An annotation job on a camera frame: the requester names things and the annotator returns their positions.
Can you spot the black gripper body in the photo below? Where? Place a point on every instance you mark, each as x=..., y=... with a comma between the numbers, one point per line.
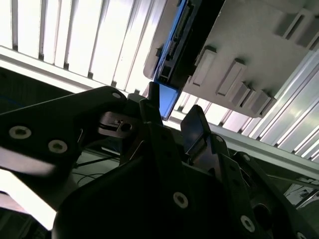
x=124, y=211

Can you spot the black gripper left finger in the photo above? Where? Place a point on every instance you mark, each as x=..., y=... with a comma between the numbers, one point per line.
x=49, y=119

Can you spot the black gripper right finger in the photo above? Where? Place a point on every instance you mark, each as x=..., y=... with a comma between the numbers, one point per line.
x=197, y=129

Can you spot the hard disk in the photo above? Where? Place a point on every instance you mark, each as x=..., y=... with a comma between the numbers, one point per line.
x=167, y=99

